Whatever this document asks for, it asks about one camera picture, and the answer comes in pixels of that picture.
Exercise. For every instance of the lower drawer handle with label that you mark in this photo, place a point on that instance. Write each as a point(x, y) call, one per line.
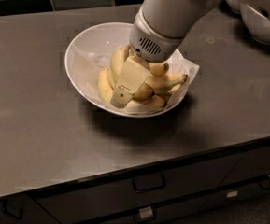
point(144, 214)

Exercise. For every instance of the white bowl far back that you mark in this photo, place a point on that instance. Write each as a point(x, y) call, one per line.
point(234, 5)

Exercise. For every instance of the white paper bowl liner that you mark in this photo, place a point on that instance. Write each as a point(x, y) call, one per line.
point(83, 70)

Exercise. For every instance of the bottom right yellow banana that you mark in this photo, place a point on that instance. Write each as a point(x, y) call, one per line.
point(154, 101)

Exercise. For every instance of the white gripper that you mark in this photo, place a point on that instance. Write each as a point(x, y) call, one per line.
point(152, 46)

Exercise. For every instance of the upright yellow banana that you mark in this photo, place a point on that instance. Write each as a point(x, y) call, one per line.
point(159, 69)

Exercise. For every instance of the long right-pointing yellow banana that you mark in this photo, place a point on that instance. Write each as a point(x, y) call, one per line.
point(167, 81)

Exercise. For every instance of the large white bowl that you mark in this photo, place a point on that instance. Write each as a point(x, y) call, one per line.
point(96, 38)

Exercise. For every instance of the middle drawer front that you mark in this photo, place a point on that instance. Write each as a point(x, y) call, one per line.
point(179, 188)

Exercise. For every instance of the white bowl back right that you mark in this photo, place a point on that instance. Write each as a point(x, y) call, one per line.
point(257, 24)

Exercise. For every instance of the black left drawer handle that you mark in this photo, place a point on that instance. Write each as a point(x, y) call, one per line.
point(12, 210)

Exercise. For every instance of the black drawer handle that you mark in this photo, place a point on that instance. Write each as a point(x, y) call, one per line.
point(12, 210)
point(147, 183)

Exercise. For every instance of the drawer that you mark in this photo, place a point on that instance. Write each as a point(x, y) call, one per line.
point(179, 188)
point(33, 213)
point(254, 163)

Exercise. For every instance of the left drawer front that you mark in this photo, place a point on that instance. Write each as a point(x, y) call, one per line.
point(33, 213)

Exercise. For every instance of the lower right drawer label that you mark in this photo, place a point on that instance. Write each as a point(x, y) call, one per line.
point(232, 194)

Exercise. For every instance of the left bottom yellow banana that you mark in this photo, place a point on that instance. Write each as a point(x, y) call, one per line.
point(104, 88)

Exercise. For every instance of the black middle drawer handle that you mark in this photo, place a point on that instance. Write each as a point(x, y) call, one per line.
point(147, 183)

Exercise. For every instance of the right drawer front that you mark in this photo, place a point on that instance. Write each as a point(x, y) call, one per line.
point(254, 163)

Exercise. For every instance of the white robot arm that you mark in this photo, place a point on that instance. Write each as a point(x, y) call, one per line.
point(193, 10)

